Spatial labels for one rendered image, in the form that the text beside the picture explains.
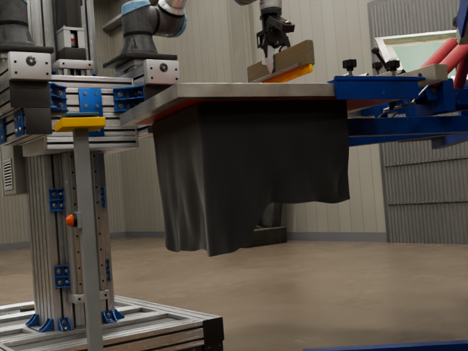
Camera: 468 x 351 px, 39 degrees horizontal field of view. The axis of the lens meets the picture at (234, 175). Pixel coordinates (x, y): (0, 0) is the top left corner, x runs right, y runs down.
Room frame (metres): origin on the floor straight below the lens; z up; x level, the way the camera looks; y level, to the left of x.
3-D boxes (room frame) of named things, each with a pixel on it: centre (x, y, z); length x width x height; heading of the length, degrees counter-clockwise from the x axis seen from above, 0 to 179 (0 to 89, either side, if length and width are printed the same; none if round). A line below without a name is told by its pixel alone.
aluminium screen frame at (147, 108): (2.14, -0.11, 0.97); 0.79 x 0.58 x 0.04; 115
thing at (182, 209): (2.02, 0.16, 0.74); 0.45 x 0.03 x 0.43; 25
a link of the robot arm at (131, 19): (2.62, 0.33, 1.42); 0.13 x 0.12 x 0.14; 128
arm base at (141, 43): (2.62, 0.34, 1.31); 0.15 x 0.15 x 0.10
